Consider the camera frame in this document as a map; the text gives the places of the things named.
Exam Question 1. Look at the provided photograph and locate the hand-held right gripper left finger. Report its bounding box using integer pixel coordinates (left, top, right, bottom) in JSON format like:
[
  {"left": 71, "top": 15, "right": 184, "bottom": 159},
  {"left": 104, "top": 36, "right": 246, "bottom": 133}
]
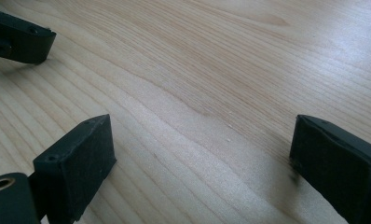
[{"left": 33, "top": 113, "right": 117, "bottom": 224}]

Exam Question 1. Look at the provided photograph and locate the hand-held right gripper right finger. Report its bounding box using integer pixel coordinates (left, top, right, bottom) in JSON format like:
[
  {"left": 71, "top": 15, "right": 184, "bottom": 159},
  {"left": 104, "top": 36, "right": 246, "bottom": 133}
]
[{"left": 289, "top": 114, "right": 371, "bottom": 224}]

